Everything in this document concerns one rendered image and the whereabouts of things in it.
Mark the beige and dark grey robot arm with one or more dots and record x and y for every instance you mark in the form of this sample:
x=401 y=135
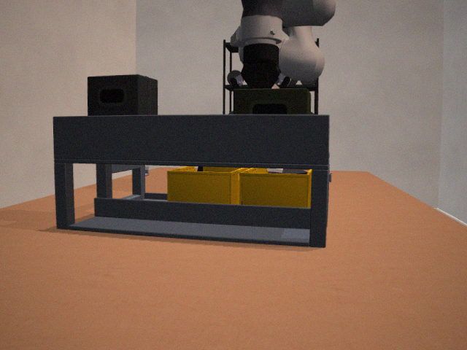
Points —
x=263 y=22

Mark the dark grey metal shelf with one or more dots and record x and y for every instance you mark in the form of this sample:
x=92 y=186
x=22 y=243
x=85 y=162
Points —
x=118 y=143

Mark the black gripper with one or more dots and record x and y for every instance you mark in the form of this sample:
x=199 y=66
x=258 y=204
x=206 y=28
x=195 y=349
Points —
x=260 y=68

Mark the yellow bin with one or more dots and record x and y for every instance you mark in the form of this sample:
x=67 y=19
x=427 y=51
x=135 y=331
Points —
x=188 y=185
x=293 y=190
x=230 y=169

